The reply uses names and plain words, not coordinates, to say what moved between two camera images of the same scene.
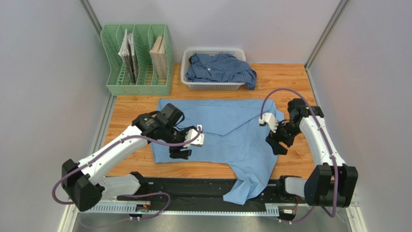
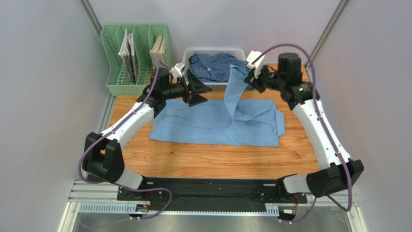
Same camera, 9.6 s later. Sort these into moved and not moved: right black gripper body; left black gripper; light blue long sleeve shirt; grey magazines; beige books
Moved: right black gripper body; left black gripper; light blue long sleeve shirt
Not moved: grey magazines; beige books
